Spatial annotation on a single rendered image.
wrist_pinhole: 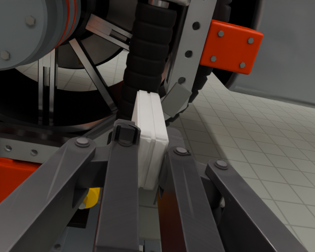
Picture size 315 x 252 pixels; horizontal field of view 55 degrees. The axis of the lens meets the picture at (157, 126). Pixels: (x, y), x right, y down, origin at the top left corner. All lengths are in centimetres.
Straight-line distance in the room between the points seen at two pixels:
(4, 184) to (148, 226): 85
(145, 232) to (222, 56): 97
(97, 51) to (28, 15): 42
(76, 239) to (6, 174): 40
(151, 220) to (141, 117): 125
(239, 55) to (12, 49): 33
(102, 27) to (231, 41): 24
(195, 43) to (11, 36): 27
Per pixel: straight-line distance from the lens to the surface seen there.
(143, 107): 17
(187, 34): 50
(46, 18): 36
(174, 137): 17
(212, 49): 51
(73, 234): 97
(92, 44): 76
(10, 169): 61
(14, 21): 37
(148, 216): 142
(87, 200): 64
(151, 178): 15
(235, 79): 70
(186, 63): 50
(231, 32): 51
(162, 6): 27
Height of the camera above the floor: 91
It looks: 23 degrees down
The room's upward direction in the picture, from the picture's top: 14 degrees clockwise
